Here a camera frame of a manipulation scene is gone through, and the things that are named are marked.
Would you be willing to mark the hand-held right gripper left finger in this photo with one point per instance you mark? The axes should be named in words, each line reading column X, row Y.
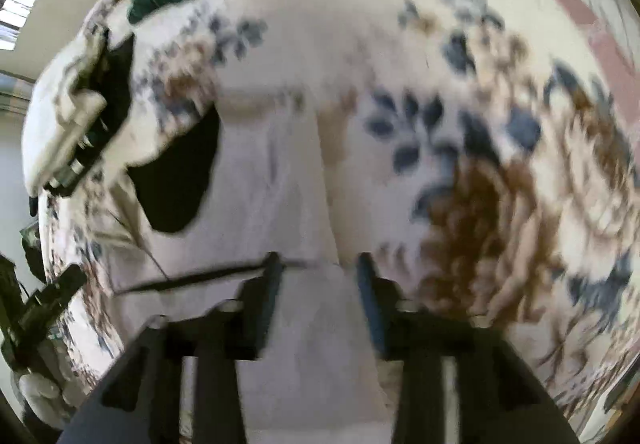
column 269, row 296

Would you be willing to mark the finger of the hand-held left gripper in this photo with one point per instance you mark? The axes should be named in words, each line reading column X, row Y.
column 59, row 289

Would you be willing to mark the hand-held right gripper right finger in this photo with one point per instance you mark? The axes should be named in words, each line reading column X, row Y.
column 371, row 306

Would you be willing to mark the white garment with black patches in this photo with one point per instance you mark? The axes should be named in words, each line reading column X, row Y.
column 280, row 184

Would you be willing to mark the person's left hand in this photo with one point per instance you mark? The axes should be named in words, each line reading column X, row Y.
column 41, row 390

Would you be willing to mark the floral printed blanket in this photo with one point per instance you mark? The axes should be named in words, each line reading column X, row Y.
column 450, row 74

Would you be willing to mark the pink bed sheet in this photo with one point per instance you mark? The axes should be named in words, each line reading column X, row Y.
column 595, row 19

